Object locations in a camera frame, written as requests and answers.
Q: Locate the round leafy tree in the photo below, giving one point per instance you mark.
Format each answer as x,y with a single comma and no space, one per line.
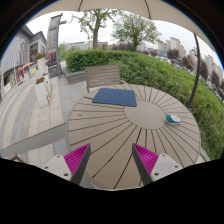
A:
135,29

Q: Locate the round slatted wooden table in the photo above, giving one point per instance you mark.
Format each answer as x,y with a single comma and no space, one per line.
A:
112,129

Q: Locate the green trimmed hedge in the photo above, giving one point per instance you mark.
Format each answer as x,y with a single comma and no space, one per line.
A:
137,68

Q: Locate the slatted wooden chair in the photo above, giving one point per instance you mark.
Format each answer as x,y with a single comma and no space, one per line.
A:
103,75

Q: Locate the beige patio umbrella canopy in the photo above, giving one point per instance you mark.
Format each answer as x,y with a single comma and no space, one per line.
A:
151,9

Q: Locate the grey banner sign pole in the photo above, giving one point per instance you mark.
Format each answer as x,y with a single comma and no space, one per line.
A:
54,68

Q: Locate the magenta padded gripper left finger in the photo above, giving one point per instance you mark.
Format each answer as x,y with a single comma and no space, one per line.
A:
70,167

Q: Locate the white and teal computer mouse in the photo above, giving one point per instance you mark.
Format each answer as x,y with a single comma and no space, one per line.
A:
173,119

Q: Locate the blue mouse pad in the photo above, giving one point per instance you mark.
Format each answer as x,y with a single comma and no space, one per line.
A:
115,97

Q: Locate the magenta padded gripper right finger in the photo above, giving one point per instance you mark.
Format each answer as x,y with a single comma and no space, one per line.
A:
152,166

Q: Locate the dark curved umbrella pole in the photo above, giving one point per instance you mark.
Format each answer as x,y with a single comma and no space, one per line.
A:
197,74

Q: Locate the tall white planter with flowers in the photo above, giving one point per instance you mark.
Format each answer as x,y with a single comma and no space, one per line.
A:
40,58

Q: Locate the large tree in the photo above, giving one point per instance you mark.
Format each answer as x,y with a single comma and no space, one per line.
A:
91,21

